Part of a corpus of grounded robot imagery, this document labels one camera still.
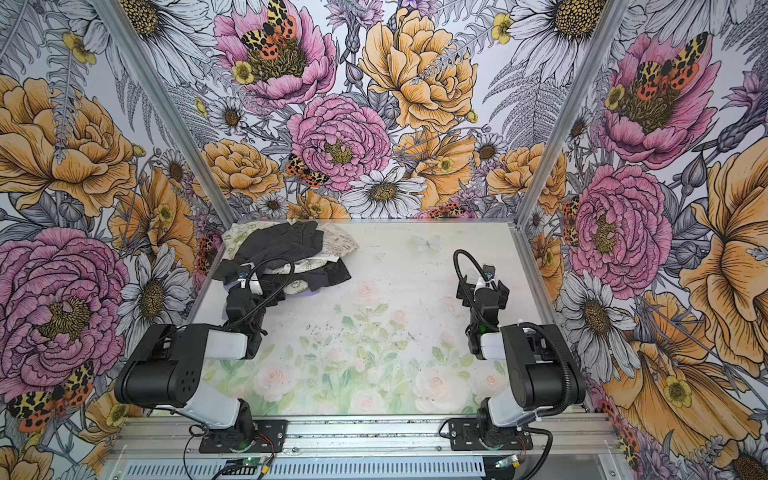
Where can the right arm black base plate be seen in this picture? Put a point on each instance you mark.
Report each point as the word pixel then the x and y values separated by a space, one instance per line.
pixel 471 434

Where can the aluminium corner post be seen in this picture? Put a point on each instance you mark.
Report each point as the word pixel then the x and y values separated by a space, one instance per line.
pixel 605 32
pixel 137 56

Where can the right aluminium corner post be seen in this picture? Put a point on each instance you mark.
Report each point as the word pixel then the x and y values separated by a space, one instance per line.
pixel 605 32

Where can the left aluminium corner post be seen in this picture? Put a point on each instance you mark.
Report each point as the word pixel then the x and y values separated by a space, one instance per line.
pixel 137 56

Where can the white slotted cable duct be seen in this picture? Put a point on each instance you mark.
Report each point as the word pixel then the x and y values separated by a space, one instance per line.
pixel 315 468

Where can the aluminium front rail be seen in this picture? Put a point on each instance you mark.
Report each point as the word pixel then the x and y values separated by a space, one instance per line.
pixel 294 437

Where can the lavender purple shirt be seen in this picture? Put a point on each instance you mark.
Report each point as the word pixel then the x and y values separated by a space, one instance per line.
pixel 309 293

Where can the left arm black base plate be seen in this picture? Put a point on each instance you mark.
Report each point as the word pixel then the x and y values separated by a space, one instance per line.
pixel 263 436

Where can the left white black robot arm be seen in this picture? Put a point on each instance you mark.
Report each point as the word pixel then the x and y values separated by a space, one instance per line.
pixel 165 369

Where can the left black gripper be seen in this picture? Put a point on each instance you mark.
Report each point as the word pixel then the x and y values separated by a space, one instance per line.
pixel 241 282

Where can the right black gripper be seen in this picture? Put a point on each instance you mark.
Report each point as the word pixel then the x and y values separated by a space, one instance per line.
pixel 482 289

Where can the green circuit board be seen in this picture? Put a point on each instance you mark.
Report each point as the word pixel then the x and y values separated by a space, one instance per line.
pixel 248 467

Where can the black cloth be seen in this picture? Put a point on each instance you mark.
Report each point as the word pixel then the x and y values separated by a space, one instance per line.
pixel 282 246

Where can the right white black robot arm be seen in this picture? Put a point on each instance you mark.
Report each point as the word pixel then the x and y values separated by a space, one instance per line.
pixel 543 379

